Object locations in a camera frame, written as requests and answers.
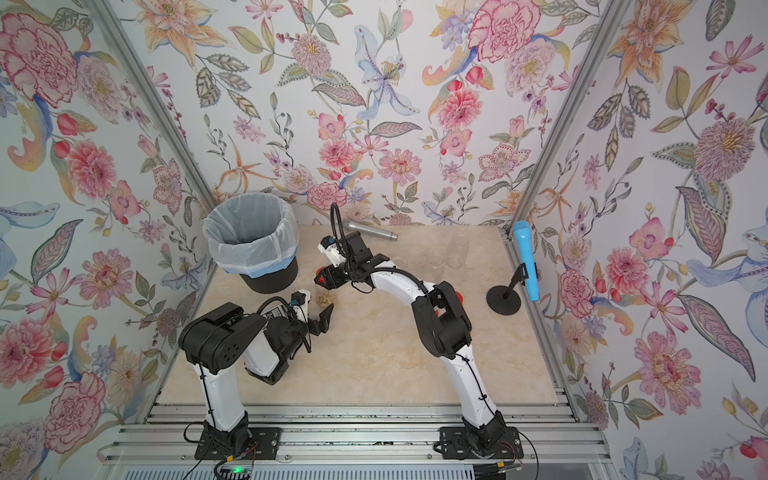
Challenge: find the silver microphone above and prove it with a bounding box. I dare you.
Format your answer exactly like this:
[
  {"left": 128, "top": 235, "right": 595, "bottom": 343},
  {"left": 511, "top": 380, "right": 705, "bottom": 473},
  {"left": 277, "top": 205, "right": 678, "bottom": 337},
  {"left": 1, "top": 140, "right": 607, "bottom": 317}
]
[{"left": 344, "top": 219, "right": 398, "bottom": 241}]

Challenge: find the black bin with white liner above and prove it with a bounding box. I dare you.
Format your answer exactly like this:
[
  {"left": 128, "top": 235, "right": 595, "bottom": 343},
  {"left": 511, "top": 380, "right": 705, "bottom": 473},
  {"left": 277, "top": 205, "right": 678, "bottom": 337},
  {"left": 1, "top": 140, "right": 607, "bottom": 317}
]
[{"left": 203, "top": 192, "right": 300, "bottom": 294}]

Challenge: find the blue microphone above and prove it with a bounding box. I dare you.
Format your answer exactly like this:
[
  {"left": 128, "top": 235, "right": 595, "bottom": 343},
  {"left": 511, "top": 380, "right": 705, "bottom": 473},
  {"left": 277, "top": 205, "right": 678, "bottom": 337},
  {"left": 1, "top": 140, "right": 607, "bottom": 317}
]
[{"left": 513, "top": 221, "right": 540, "bottom": 302}]

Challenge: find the aluminium corner post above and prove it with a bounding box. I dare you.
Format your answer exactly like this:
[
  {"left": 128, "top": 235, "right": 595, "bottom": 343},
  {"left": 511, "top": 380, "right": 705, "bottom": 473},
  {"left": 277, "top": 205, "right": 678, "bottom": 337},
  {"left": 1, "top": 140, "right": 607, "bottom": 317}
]
[
  {"left": 84, "top": 0, "right": 216, "bottom": 211},
  {"left": 511, "top": 0, "right": 630, "bottom": 223}
]

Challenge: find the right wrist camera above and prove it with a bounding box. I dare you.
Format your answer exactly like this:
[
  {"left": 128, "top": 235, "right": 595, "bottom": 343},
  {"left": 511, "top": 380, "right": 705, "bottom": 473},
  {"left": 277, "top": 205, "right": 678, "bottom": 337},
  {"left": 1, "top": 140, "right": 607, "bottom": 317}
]
[{"left": 318, "top": 236, "right": 347, "bottom": 267}]

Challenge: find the aluminium corner post left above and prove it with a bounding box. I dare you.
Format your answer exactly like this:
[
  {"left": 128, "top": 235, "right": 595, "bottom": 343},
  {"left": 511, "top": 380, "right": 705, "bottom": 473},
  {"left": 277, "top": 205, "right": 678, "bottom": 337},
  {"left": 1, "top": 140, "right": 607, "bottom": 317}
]
[{"left": 84, "top": 0, "right": 216, "bottom": 211}]

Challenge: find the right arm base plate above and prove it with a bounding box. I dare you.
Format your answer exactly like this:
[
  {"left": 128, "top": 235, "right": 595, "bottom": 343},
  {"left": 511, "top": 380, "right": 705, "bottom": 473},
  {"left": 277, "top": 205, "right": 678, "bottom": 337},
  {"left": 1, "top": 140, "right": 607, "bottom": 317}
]
[{"left": 432, "top": 426, "right": 524, "bottom": 461}]

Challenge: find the aluminium corner post right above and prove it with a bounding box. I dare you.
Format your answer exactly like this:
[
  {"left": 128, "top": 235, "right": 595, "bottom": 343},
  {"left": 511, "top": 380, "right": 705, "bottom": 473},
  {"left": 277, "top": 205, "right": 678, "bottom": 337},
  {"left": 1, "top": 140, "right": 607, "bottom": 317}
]
[{"left": 511, "top": 0, "right": 630, "bottom": 223}]

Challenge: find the black microphone stand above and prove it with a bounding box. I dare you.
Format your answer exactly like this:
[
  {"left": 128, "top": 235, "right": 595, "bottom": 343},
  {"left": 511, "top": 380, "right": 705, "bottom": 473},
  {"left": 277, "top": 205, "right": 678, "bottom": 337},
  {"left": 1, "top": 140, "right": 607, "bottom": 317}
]
[{"left": 486, "top": 264, "right": 528, "bottom": 316}]

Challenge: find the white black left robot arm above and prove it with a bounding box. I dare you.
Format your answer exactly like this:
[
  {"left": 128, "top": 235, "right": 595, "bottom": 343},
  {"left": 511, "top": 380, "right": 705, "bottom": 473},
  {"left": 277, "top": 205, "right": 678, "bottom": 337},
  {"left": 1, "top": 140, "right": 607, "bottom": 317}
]
[{"left": 179, "top": 293, "right": 334, "bottom": 448}]

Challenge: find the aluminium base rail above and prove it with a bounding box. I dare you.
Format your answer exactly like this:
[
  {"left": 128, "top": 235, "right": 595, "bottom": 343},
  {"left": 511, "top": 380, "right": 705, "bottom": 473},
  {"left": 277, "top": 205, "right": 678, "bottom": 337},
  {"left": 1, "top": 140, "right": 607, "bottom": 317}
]
[{"left": 97, "top": 401, "right": 618, "bottom": 479}]

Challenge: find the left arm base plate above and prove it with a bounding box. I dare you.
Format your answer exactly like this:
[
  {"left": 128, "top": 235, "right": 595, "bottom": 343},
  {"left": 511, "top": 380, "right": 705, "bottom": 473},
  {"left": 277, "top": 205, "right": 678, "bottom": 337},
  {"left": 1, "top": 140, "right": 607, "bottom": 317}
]
[{"left": 194, "top": 424, "right": 282, "bottom": 460}]

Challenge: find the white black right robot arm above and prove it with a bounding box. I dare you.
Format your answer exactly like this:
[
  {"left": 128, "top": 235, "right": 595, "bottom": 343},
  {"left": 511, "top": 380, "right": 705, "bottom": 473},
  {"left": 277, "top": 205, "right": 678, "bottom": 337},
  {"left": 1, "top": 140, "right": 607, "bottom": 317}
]
[{"left": 315, "top": 232, "right": 506, "bottom": 451}]

